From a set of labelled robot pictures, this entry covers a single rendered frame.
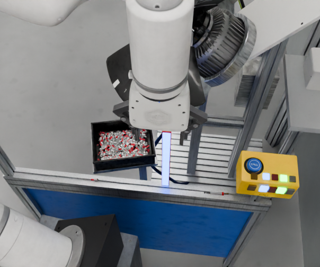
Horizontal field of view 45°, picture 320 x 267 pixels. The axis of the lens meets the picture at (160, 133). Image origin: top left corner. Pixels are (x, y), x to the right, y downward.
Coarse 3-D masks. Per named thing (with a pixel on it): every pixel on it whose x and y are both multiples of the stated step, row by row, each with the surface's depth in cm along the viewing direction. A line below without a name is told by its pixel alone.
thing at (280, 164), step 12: (240, 156) 114; (252, 156) 112; (264, 156) 112; (276, 156) 112; (288, 156) 112; (240, 168) 112; (264, 168) 110; (276, 168) 110; (288, 168) 110; (240, 180) 109; (252, 180) 108; (264, 180) 108; (288, 180) 108; (240, 192) 114; (252, 192) 113; (264, 192) 112
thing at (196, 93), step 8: (192, 48) 119; (192, 56) 117; (192, 64) 115; (192, 72) 114; (192, 80) 112; (200, 80) 112; (192, 88) 111; (200, 88) 110; (192, 96) 109; (200, 96) 109; (192, 104) 108; (200, 104) 107
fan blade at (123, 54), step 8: (128, 48) 138; (112, 56) 144; (120, 56) 140; (128, 56) 138; (112, 64) 144; (120, 64) 140; (128, 64) 138; (112, 72) 144; (120, 72) 141; (128, 72) 138; (112, 80) 144; (120, 80) 141; (128, 80) 139; (120, 88) 141; (128, 88) 139; (120, 96) 141; (128, 96) 139
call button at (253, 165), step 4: (252, 160) 110; (256, 160) 110; (248, 164) 109; (252, 164) 109; (256, 164) 109; (260, 164) 109; (248, 168) 109; (252, 168) 108; (256, 168) 108; (260, 168) 109
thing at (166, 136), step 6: (168, 138) 104; (168, 144) 107; (168, 150) 110; (162, 156) 113; (168, 156) 112; (162, 162) 116; (168, 162) 115; (162, 168) 119; (168, 168) 119; (162, 174) 123; (168, 174) 122; (162, 180) 126
